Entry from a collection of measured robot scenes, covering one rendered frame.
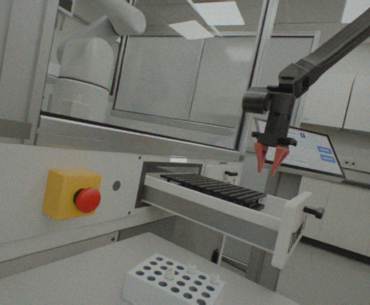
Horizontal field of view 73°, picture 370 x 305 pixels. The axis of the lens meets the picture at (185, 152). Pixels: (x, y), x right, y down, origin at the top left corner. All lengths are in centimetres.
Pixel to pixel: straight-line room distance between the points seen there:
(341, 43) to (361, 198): 293
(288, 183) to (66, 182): 130
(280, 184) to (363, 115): 259
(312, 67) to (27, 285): 73
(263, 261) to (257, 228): 114
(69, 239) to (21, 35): 34
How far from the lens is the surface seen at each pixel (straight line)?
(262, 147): 66
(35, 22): 43
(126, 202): 58
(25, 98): 42
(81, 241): 56
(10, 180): 43
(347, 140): 427
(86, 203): 41
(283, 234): 46
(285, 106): 67
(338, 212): 361
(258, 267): 164
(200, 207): 53
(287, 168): 140
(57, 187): 43
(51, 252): 53
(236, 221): 50
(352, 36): 83
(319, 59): 77
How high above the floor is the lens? 100
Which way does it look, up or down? 3 degrees down
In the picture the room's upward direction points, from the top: 11 degrees clockwise
